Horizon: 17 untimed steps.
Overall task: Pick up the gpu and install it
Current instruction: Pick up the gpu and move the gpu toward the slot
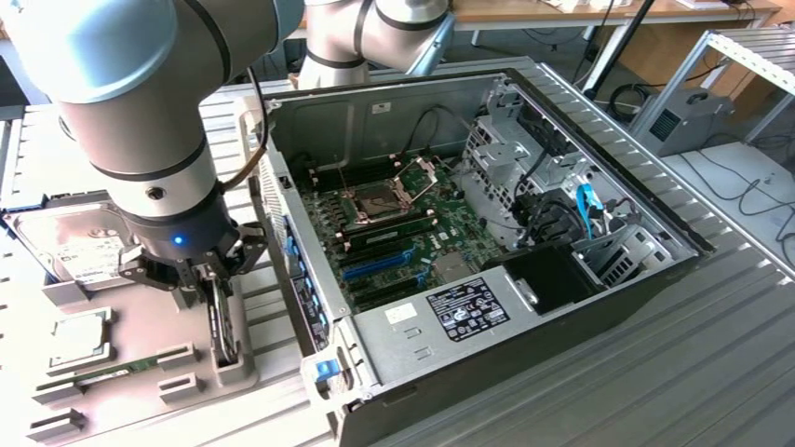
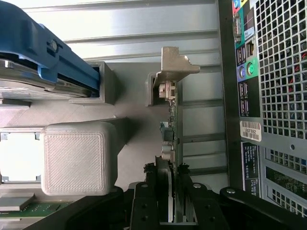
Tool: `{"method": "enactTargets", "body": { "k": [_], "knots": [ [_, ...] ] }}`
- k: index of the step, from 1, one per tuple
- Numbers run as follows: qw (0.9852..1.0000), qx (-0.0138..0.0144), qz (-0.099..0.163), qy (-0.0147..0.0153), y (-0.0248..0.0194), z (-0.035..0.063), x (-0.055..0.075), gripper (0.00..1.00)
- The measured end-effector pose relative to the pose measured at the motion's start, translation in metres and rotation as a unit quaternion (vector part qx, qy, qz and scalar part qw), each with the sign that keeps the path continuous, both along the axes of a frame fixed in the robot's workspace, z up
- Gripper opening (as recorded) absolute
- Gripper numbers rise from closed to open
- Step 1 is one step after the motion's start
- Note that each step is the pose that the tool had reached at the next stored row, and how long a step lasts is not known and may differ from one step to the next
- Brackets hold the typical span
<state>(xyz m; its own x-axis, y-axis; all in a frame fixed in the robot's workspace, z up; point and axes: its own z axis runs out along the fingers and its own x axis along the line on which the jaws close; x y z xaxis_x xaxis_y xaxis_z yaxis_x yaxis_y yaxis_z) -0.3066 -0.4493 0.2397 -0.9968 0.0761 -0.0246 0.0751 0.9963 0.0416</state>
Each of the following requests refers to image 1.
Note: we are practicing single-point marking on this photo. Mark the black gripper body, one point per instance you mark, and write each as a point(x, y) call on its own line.
point(180, 228)

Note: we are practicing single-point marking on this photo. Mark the black graphics card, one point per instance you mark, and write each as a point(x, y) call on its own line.
point(222, 326)

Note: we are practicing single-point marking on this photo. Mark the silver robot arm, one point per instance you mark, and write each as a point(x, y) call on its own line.
point(124, 56)

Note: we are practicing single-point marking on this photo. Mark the grey parts rack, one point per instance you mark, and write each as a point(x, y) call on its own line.
point(143, 326)

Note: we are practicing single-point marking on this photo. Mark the hard disk in blue carrier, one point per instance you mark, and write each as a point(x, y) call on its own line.
point(56, 237)

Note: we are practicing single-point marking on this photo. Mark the silver CPU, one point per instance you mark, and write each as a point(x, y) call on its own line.
point(78, 337)

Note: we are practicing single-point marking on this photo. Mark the blue expansion slot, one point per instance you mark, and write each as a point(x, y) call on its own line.
point(373, 269)

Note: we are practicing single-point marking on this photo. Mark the thin locking lever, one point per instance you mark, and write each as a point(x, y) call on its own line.
point(343, 172)

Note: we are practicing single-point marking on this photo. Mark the installed RAM stick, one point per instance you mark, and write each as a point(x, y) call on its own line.
point(385, 236)

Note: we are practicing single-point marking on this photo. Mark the CPU socket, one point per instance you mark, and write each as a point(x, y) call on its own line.
point(375, 202)

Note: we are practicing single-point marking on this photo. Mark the green RAM stick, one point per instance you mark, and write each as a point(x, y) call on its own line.
point(106, 371)

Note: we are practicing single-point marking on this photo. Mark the open black PC case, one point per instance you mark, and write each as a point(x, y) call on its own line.
point(323, 125)

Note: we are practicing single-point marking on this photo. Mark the blue case latch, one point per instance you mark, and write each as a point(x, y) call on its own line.
point(325, 371)

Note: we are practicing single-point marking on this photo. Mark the green motherboard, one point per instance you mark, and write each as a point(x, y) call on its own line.
point(447, 223)

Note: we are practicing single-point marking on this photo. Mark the silver socket cover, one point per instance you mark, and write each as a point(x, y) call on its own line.
point(423, 163)

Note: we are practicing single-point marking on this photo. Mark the silver chipset heatsink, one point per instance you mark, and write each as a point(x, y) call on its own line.
point(453, 267)

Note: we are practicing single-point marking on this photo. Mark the silver power supply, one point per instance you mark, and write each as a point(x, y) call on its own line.
point(403, 344)

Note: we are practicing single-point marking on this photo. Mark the silver drive cage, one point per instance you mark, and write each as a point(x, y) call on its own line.
point(491, 209)

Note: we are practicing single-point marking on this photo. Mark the silver disk bay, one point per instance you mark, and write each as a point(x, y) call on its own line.
point(621, 261)

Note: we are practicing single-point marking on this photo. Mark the wooden desk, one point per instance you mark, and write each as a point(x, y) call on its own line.
point(559, 14)

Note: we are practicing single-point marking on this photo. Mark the black tripod pole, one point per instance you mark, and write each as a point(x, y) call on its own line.
point(623, 42)

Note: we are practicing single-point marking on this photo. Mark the grey controller box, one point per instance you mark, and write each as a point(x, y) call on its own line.
point(690, 121)

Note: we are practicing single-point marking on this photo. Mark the aluminium frame shelf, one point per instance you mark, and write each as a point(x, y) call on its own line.
point(751, 51)

